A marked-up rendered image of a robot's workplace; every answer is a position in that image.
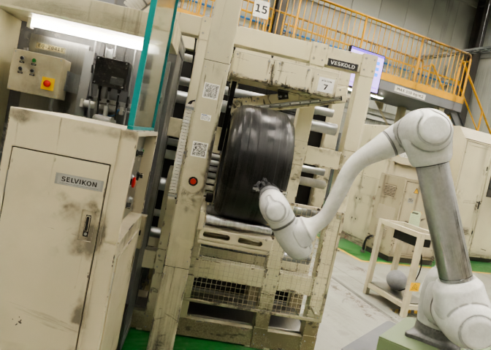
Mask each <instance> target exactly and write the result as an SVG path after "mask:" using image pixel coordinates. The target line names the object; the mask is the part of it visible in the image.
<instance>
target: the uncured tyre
mask: <svg viewBox="0 0 491 350"><path fill-rule="evenodd" d="M294 142H295V130H294V124H293V123H292V121H291V120H290V118H289V117H288V115H287V114H285V113H282V112H281V111H277V110H271V109H267V108H263V107H257V106H253V105H249V104H247V105H242V106H240V107H239V108H237V109H236V110H234V111H233V114H232V117H231V118H230V121H229V125H228V128H227V133H226V137H225V141H224V147H223V151H222V154H221V160H220V165H219V169H218V177H217V181H216V190H215V196H214V210H215V211H216V212H217V214H218V215H219V216H220V217H224V218H232V219H236V220H241V221H247V222H252V223H256V224H264V225H266V224H268V223H267V222H266V220H265V219H264V218H263V215H262V213H261V211H260V209H259V192H258V191H252V190H253V187H254V185H256V183H257V182H258V181H260V182H261V181H262V179H263V178H266V179H267V182H269V183H270V184H271V185H272V184H275V185H276V186H277V187H278V188H279V189H280V190H283V191H286V190H287V187H288V184H289V178H290V174H291V170H292V162H293V157H294Z"/></svg>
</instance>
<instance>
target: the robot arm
mask: <svg viewBox="0 0 491 350"><path fill-rule="evenodd" d="M453 134H454V128H453V125H452V122H451V120H450V119H449V117H448V116H447V115H446V114H445V113H443V112H441V111H440V110H437V109H433V108H422V109H418V110H414V111H411V112H410V113H408V114H407V115H405V116H404V117H403V118H401V119H400V120H399V121H397V122H396V123H394V124H392V125H391V126H390V127H389V128H387V129H385V130H384V131H383V132H381V133H380V134H378V135H377V136H376V137H374V138H373V139H372V140H371V141H370V142H368V143H367V144H365V145H364V146H362V147H361V148H360V149H359V150H358V151H356V152H355V153H354V154H353V155H352V156H351V157H350V158H349V159H348V160H347V161H346V163H345V164H344V165H343V167H342V169H341V170H340V172H339V174H338V176H337V178H336V181H335V183H334V185H333V187H332V189H331V191H330V194H329V196H328V198H327V200H326V202H325V203H324V206H323V208H322V209H321V210H320V212H319V213H318V214H316V215H315V216H313V217H310V218H305V217H302V216H300V217H296V216H295V215H294V213H293V211H292V209H291V207H290V205H289V202H288V201H287V199H286V198H285V196H284V195H283V190H280V189H279V188H278V187H277V186H276V185H275V184H272V185H271V184H270V183H269V182H267V179H266V178H263V179H262V181H261V182H260V181H258V182H257V183H256V185H254V187H253V190H252V191H258V192H259V209H260V211H261V213H262V215H263V218H264V219H265V220H266V222H267V223H268V224H269V225H270V227H271V229H272V231H273V233H274V235H275V238H276V240H277V241H278V243H279V244H280V246H281V247H282V249H283V250H284V251H285V252H286V253H287V255H289V256H290V257H291V258H293V259H296V260H304V259H307V258H308V257H309V256H310V255H311V252H312V249H313V245H312V242H313V241H314V240H315V236H316V235H317V233H318V232H320V231H321V230H323V228H325V227H326V226H327V225H328V224H329V223H330V222H331V220H332V219H333V218H334V216H335V214H336V213H337V212H338V209H339V207H340V206H341V204H342V202H343V200H344V198H345V197H346V195H347V193H348V191H349V189H350V188H351V185H352V183H353V182H354V180H355V178H356V177H357V176H358V174H359V173H360V172H361V171H362V170H363V169H364V168H365V167H367V166H368V165H370V164H374V163H376V162H378V161H382V160H385V159H389V158H392V157H395V156H397V155H400V154H402V153H406V155H407V157H408V160H409V162H410V164H411V165H412V166H413V167H415V168H416V173H417V177H418V181H419V187H420V191H421V195H422V201H423V205H424V209H425V215H426V219H427V225H428V229H429V233H430V239H431V243H432V247H433V253H434V257H435V264H436V266H435V267H432V268H431V269H430V270H429V272H428V273H427V275H426V276H425V279H424V281H423V284H422V289H421V293H420V296H419V305H418V314H417V318H416V323H415V325H414V326H413V327H412V328H411V329H410V330H406V332H405V336H406V337H408V338H413V339H415V340H418V341H421V342H423V343H426V344H428V345H430V346H434V347H436V348H438V349H441V350H460V349H461V348H464V349H468V350H472V349H473V350H479V349H485V348H488V347H490V346H491V303H490V300H489V297H488V295H487V292H486V289H485V287H484V283H483V282H482V281H481V280H480V279H478V278H477V277H476V276H475V275H473V273H472V269H471V263H470V259H469V255H468V249H467V245H466V241H465V235H464V231H463V225H462V221H461V217H460V211H459V207H458V203H457V197H456V193H455V189H454V182H453V179H452V172H451V168H450V165H449V161H451V159H452V155H453ZM260 186H261V187H260Z"/></svg>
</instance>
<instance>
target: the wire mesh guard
mask: <svg viewBox="0 0 491 350"><path fill-rule="evenodd" d="M289 205H291V206H295V207H297V209H298V207H299V208H306V209H307V211H308V209H310V210H316V212H317V211H320V210H321V209H322V208H316V207H312V206H308V205H301V204H297V203H293V202H289ZM336 214H337V215H341V216H342V217H341V220H340V222H338V223H339V227H338V231H337V237H336V241H334V242H335V247H334V251H333V254H332V260H330V261H331V264H330V269H329V274H325V275H328V277H327V283H326V287H325V290H324V293H322V294H324V296H323V300H322V304H321V307H319V308H321V310H320V314H319V315H320V317H319V320H318V319H314V318H310V317H309V316H311V315H308V317H305V316H300V314H302V313H300V314H299V316H297V315H292V314H287V313H286V311H285V313H281V312H280V313H279V312H275V311H271V310H270V311H266V310H267V308H266V310H262V309H257V308H252V306H255V305H252V306H251V308H249V307H244V306H243V305H246V304H242V303H239V304H242V306H239V305H231V304H228V302H229V301H226V302H227V304H226V303H223V302H222V303H218V302H213V301H209V300H201V299H196V298H194V296H193V295H191V296H193V298H191V297H189V296H188V297H184V298H183V300H185V301H190V302H195V303H203V304H208V305H216V306H221V307H226V308H234V309H239V310H244V311H252V312H257V313H265V314H270V315H274V316H282V317H287V318H292V319H300V320H305V321H310V322H318V323H321V321H322V317H323V313H324V307H325V303H326V299H327V293H328V290H329V286H330V280H331V277H332V270H333V267H334V263H335V257H336V254H337V250H338V244H339V240H340V234H341V230H342V226H343V220H344V217H345V213H342V212H337V213H336ZM336 214H335V216H336ZM208 299H211V298H209V296H208ZM213 300H215V299H213Z"/></svg>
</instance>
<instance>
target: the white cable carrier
mask: <svg viewBox="0 0 491 350"><path fill-rule="evenodd" d="M185 109H186V110H185V113H184V117H183V119H185V120H183V123H182V127H181V128H182V129H181V133H180V135H182V136H180V139H179V143H178V144H179V146H178V149H177V153H176V154H177V155H176V157H177V158H176V159H175V165H174V168H173V172H172V173H173V174H172V180H171V184H170V185H171V186H170V190H169V194H174V195H177V194H176V191H177V190H176V189H177V186H178V180H179V176H180V168H181V164H182V160H183V154H185V153H186V152H185V150H184V148H185V146H184V145H186V144H185V142H186V139H187V137H185V136H188V134H187V133H188V132H189V131H188V130H189V127H187V126H189V123H190V120H191V118H190V117H191V114H192V110H190V109H187V108H185Z"/></svg>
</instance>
